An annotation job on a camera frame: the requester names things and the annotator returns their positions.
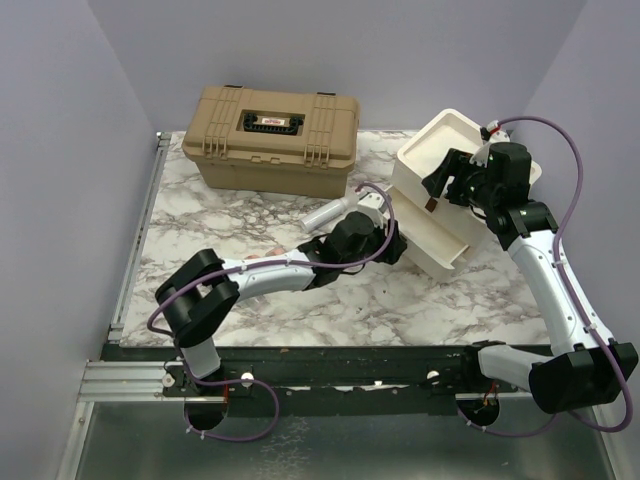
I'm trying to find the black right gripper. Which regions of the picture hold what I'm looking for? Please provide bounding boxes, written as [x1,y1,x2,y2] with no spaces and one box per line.
[421,147,499,211]

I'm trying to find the white drawer organizer box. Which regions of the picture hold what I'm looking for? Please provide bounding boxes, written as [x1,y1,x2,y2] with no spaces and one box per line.
[391,109,555,251]

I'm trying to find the white pull-out drawer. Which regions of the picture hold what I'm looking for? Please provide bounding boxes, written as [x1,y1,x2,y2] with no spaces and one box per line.
[386,187,475,283]

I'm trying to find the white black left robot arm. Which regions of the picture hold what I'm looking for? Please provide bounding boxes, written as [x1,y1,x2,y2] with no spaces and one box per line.
[155,212,407,395]

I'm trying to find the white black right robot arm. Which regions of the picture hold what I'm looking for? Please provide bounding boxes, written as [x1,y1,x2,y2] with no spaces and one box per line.
[422,142,638,414]

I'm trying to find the white cosmetic tube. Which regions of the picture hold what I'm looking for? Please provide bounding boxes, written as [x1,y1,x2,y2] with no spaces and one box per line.
[299,194,360,233]

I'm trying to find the tan plastic tool case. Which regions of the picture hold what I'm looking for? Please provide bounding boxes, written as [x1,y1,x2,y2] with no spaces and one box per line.
[182,85,360,199]

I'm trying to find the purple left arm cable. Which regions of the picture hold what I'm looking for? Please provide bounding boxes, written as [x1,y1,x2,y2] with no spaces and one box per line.
[146,182,397,346]

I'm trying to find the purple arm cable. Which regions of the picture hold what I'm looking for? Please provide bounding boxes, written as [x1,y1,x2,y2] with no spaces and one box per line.
[146,182,397,346]
[499,115,634,433]

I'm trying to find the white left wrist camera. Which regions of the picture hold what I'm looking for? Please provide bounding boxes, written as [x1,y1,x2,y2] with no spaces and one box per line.
[356,191,390,225]

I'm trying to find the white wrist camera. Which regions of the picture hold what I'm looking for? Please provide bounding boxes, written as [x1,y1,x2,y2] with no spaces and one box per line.
[356,191,390,225]
[470,120,511,167]

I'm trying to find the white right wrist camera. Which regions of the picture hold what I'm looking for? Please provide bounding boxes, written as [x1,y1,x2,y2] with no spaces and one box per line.
[470,120,511,167]

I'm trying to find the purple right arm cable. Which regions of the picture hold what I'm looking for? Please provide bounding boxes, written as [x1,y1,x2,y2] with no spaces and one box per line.
[499,115,634,433]

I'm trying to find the black front mounting rail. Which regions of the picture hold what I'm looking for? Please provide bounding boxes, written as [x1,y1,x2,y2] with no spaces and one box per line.
[99,341,556,418]

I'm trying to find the black case carry handle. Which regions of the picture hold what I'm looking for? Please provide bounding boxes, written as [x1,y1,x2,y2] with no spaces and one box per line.
[242,112,304,136]

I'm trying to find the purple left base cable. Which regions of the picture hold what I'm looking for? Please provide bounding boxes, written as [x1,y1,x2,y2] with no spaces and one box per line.
[182,375,281,442]

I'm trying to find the aluminium table edge rail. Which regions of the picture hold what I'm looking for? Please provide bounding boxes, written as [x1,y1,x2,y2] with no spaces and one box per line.
[105,131,172,344]

